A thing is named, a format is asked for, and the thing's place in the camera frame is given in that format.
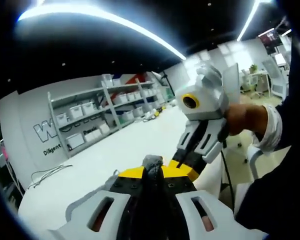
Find grey metal shelving unit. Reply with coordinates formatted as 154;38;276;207
47;72;163;158

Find black floor stand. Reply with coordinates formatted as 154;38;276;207
152;71;176;102

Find short ceiling light strip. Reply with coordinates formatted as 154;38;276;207
236;0;266;42

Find white office chair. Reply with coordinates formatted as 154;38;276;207
247;146;265;181

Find rows of white storage bins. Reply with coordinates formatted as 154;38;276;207
54;73;161;151

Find person's dark clothed torso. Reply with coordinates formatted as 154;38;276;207
236;32;300;226

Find grey towel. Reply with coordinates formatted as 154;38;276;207
106;154;166;201

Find long ceiling light strip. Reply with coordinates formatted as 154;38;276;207
17;2;187;61

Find large hanging screen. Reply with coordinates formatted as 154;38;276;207
258;28;282;48

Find person's right hand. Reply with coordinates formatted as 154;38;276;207
224;103;266;138

